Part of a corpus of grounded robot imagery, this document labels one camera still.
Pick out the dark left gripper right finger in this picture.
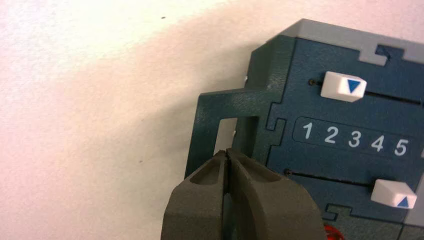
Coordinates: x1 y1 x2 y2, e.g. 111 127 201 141
227 148 328 240

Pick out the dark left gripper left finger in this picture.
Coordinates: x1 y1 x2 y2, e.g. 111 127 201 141
161 149 230 240

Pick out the white slider knob up triangle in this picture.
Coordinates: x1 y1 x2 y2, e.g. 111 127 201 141
370 179 418 210

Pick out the white slider knob down triangle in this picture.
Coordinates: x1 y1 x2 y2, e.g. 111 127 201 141
320 70 368 103

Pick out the red round push button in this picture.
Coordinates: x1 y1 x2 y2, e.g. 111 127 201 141
322 224 345 240

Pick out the blue grey control box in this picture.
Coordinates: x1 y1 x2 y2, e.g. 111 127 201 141
184 18 424 240

